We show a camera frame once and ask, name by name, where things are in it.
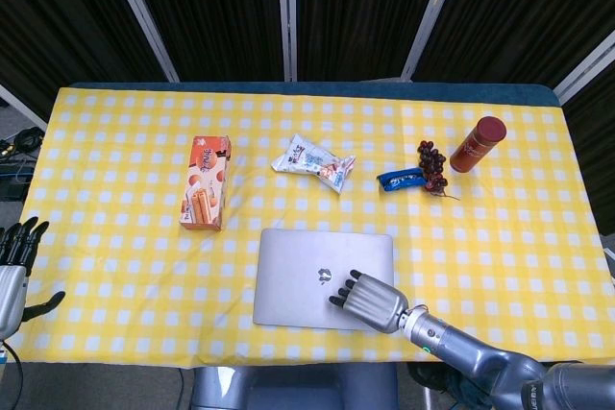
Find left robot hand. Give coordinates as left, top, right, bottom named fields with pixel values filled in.
left=0, top=216, right=66, bottom=342

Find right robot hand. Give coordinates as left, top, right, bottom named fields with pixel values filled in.
left=328, top=269, right=410, bottom=335

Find silver laptop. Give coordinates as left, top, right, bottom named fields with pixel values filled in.
left=252, top=228, right=397, bottom=332

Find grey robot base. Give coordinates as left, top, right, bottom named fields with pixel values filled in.
left=189, top=362, right=400, bottom=410

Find blue snack wrapper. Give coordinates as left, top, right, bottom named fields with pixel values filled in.
left=376, top=167, right=427, bottom=193

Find yellow checkered tablecloth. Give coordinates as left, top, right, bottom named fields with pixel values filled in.
left=3, top=86, right=615, bottom=366

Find dark red grape bunch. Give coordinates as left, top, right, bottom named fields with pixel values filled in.
left=416, top=139, right=460, bottom=201

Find white snack bag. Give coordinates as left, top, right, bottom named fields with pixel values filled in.
left=271, top=133, right=357, bottom=195

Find red thermos bottle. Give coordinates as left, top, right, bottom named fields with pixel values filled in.
left=449, top=116, right=507, bottom=174

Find orange biscuit box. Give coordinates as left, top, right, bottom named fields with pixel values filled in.
left=179, top=135, right=235, bottom=232

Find blue table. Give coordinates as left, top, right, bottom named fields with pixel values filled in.
left=66, top=81, right=561, bottom=108

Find folding screen partition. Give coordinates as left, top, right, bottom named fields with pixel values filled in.
left=0, top=0, right=615, bottom=129

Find black cable bundle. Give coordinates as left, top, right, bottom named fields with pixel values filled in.
left=0, top=125, right=44, bottom=161

